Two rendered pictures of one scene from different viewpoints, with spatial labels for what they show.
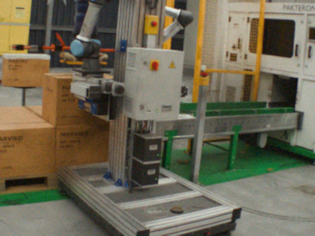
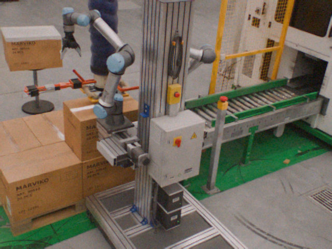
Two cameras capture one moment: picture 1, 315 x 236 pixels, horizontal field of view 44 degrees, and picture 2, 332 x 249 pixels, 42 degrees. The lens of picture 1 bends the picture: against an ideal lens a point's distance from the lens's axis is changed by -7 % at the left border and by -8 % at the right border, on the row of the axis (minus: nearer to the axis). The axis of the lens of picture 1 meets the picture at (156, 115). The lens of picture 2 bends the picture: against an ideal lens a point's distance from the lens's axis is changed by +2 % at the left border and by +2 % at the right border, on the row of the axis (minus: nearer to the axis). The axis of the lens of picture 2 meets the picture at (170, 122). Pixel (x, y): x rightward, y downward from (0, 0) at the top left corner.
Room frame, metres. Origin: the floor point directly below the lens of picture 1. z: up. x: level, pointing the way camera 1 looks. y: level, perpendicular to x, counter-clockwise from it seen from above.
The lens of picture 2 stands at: (0.24, 0.17, 2.64)
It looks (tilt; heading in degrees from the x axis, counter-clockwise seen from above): 29 degrees down; 358
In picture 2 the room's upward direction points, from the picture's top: 5 degrees clockwise
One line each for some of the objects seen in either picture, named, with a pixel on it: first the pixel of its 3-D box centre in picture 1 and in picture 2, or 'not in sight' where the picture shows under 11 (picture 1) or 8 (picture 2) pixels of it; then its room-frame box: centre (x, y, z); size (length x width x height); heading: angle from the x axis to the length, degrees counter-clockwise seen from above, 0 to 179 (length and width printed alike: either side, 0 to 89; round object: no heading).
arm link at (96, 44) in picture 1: (91, 47); (114, 102); (3.11, 0.52, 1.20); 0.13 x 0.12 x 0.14; 151
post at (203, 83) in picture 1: (199, 132); (216, 147); (3.70, -0.39, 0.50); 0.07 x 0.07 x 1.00; 35
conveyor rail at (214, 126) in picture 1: (232, 125); (248, 126); (4.19, -0.78, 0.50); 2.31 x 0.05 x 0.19; 125
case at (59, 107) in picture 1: (80, 98); (104, 124); (3.58, 0.68, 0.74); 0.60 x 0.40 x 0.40; 123
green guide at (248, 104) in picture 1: (220, 104); (237, 91); (4.88, -0.74, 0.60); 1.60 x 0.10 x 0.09; 125
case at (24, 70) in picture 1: (24, 69); (32, 47); (5.19, 1.77, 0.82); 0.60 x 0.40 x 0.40; 116
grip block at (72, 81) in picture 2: (57, 48); (75, 83); (3.46, 0.89, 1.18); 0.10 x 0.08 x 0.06; 32
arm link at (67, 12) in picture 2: not in sight; (68, 16); (3.14, 0.85, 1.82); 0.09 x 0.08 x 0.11; 61
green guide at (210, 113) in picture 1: (252, 113); (270, 109); (4.43, -1.04, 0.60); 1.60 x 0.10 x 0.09; 125
